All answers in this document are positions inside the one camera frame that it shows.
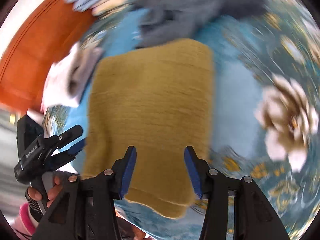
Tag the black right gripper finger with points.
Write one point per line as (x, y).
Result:
(59, 141)
(84, 209)
(254, 216)
(58, 160)

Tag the mustard yellow knit sweater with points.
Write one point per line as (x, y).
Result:
(159, 100)

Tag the person's left hand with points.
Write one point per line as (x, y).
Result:
(35, 195)

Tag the pink sleeve cuff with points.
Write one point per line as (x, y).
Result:
(24, 224)

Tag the pink white folded garment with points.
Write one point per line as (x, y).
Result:
(67, 79)

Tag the orange wooden headboard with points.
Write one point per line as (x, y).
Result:
(46, 36)

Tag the dark grey garment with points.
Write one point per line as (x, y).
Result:
(167, 20)

